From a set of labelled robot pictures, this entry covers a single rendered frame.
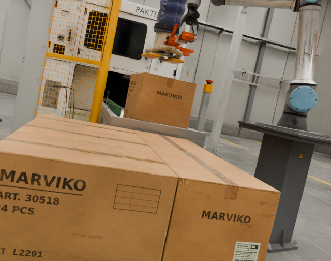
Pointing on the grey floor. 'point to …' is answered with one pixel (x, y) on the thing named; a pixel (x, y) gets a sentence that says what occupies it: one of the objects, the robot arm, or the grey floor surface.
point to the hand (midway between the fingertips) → (187, 36)
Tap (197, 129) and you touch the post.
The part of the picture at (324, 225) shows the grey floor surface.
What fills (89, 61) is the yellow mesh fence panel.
